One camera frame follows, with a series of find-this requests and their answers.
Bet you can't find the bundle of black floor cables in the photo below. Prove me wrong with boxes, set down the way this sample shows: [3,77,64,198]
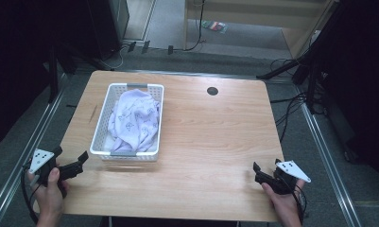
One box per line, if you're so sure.
[268,58,308,144]

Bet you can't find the metal floor rail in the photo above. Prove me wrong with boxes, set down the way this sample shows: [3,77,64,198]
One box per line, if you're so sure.
[0,74,68,227]
[295,86,363,227]

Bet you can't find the white floor cable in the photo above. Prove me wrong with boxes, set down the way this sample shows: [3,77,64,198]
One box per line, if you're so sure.
[96,44,129,71]

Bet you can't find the black hanging cable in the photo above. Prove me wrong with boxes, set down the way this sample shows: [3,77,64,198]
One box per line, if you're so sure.
[174,0,207,53]

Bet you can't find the person's left hand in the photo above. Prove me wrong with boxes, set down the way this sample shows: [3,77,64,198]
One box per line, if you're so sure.
[27,166,70,221]

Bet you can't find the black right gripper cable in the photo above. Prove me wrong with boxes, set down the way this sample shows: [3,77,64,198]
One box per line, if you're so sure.
[280,176,308,225]

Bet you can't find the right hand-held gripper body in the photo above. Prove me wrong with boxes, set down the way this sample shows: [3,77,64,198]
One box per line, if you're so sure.
[254,160,312,197]

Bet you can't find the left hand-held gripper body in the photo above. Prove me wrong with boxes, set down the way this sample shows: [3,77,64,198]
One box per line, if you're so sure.
[28,148,85,199]

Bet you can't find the colourful packet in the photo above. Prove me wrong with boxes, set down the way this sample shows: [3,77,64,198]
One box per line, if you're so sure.
[201,20,229,34]

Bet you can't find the black stand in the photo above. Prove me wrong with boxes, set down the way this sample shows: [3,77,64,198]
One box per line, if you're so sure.
[255,0,346,114]

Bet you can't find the black cabinet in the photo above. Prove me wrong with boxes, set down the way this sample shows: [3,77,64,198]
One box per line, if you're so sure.
[86,0,130,61]

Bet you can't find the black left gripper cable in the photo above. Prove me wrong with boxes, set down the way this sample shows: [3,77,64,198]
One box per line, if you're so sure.
[20,162,40,225]

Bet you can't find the lavender patterned cloth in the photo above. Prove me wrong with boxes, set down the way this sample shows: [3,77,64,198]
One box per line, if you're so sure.
[107,88,162,153]

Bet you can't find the person's right hand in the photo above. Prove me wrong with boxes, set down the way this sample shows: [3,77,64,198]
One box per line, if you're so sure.
[260,179,306,221]

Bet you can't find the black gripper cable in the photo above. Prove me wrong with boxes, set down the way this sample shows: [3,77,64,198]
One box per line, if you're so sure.
[280,176,308,225]
[20,162,40,225]

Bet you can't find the white perforated plastic basket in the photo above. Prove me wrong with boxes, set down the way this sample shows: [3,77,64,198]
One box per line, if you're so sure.
[89,82,165,163]

